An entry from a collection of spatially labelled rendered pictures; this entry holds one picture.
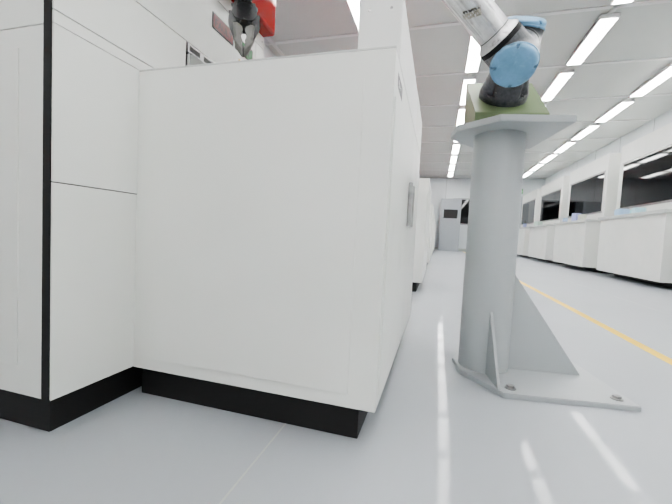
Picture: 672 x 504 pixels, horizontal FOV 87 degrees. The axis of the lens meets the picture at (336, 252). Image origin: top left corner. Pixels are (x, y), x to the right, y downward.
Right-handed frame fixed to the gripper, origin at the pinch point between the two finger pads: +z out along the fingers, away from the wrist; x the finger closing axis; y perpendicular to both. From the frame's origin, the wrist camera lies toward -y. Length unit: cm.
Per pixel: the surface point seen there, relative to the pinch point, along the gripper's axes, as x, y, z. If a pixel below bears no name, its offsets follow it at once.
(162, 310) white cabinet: 16, -19, 74
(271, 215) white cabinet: -9, -33, 49
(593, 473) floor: -72, -58, 97
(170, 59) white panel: 18.7, -5.4, 7.8
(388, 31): -31, -38, 9
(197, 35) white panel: 13.5, 3.9, -4.2
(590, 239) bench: -566, 375, 41
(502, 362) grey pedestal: -86, -14, 92
